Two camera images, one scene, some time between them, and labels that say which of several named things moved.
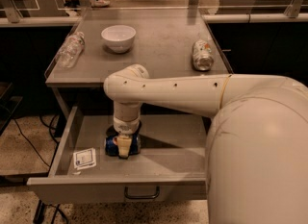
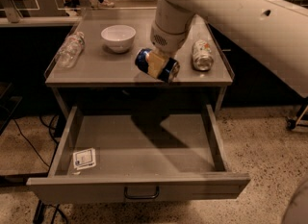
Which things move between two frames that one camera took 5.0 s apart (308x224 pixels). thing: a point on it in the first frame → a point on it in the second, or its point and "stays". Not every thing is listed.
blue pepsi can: x=113 y=149 → x=168 y=71
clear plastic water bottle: x=72 y=49 stays
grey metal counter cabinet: x=165 y=40 stays
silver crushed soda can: x=202 y=55 stays
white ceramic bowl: x=118 y=37 stays
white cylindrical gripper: x=125 y=127 → x=167 y=42
